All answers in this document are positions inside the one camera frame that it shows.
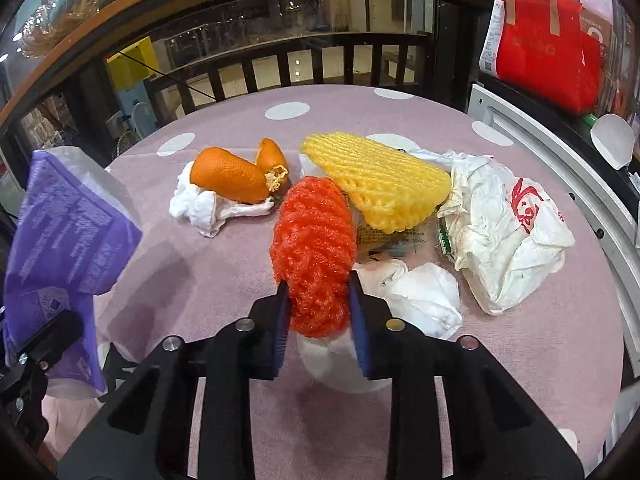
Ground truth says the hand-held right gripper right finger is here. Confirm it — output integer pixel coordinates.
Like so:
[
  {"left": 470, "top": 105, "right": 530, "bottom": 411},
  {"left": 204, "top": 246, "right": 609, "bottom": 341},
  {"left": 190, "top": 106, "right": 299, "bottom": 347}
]
[{"left": 348, "top": 272, "right": 586, "bottom": 480}]

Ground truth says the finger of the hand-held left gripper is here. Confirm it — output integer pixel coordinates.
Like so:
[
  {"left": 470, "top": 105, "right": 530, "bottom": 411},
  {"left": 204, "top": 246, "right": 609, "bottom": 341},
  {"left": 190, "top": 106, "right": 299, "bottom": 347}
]
[{"left": 0, "top": 310, "right": 84, "bottom": 453}]

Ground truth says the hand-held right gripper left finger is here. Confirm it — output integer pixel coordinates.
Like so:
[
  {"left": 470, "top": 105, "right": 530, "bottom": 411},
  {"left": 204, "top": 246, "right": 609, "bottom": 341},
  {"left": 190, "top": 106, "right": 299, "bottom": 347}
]
[{"left": 57, "top": 282, "right": 291, "bottom": 480}]

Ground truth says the clear printed plastic wrapper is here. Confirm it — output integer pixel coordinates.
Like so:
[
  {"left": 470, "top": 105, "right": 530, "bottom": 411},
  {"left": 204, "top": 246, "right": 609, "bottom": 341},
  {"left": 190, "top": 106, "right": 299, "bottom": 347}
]
[{"left": 352, "top": 210, "right": 451, "bottom": 266}]

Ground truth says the red foam fruit net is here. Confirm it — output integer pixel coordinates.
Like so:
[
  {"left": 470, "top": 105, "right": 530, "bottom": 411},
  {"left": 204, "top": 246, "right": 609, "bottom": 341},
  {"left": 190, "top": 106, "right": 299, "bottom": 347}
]
[{"left": 270, "top": 176, "right": 357, "bottom": 338}]

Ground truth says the purple plastic packet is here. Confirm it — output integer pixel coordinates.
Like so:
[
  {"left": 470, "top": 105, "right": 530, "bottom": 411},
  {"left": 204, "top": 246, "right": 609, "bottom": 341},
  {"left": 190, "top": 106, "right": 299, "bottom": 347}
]
[{"left": 2, "top": 147, "right": 143, "bottom": 400}]

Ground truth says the yellow foam fruit net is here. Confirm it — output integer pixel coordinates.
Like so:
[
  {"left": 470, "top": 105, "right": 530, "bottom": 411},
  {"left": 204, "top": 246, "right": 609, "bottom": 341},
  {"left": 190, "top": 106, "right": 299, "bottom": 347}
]
[{"left": 300, "top": 131, "right": 452, "bottom": 233}]

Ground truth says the white plastic bag red print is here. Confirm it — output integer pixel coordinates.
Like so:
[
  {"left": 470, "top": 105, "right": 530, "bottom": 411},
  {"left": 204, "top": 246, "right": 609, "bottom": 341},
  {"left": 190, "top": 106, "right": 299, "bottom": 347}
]
[{"left": 410, "top": 150, "right": 576, "bottom": 316}]

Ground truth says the crumpled white tissue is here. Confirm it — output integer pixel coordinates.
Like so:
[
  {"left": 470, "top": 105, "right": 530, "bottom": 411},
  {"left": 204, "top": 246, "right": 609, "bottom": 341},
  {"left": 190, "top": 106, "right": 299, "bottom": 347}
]
[
  {"left": 352, "top": 258, "right": 463, "bottom": 338},
  {"left": 295, "top": 332, "right": 396, "bottom": 393}
]

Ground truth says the white tissue under peel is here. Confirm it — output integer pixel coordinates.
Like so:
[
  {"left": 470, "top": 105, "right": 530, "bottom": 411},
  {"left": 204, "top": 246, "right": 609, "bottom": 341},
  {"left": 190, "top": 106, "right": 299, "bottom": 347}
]
[{"left": 169, "top": 161, "right": 281, "bottom": 237}]

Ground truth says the large orange peel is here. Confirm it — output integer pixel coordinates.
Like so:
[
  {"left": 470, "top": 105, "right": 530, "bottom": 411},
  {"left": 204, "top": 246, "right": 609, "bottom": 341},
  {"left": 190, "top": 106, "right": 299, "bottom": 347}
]
[{"left": 190, "top": 147, "right": 275, "bottom": 205}]

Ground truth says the small orange peel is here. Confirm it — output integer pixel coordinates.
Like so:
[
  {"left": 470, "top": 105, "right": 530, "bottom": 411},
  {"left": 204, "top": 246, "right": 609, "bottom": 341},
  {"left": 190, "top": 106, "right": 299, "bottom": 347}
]
[{"left": 255, "top": 138, "right": 290, "bottom": 193}]

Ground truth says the loose white drawer front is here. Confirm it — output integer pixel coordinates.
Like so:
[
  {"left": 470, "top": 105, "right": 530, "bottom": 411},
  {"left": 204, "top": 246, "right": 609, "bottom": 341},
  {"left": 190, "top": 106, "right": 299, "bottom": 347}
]
[{"left": 467, "top": 82, "right": 640, "bottom": 376}]

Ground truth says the black wooden railing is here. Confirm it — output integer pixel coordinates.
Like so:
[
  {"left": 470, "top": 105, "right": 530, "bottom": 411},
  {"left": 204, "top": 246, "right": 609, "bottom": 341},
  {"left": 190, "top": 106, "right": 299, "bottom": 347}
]
[{"left": 145, "top": 32, "right": 436, "bottom": 117}]

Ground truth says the yellow box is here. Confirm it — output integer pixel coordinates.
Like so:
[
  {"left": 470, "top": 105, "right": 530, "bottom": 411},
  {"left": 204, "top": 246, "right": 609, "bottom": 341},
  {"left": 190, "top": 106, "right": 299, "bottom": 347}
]
[{"left": 106, "top": 37, "right": 161, "bottom": 92}]

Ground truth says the white plastic scoop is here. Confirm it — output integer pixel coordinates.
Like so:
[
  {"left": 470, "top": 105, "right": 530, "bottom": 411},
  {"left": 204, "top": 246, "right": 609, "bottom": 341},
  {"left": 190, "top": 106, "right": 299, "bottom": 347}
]
[{"left": 590, "top": 114, "right": 637, "bottom": 170}]

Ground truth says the white paper receipt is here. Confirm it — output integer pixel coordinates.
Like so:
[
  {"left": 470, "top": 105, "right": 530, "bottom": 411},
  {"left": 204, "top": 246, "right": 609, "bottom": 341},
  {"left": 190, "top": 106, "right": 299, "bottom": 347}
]
[{"left": 479, "top": 0, "right": 508, "bottom": 78}]

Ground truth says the red fabric bag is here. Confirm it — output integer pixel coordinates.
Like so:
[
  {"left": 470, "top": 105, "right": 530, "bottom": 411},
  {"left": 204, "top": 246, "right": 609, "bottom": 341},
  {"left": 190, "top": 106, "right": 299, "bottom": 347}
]
[{"left": 492, "top": 0, "right": 603, "bottom": 113}]

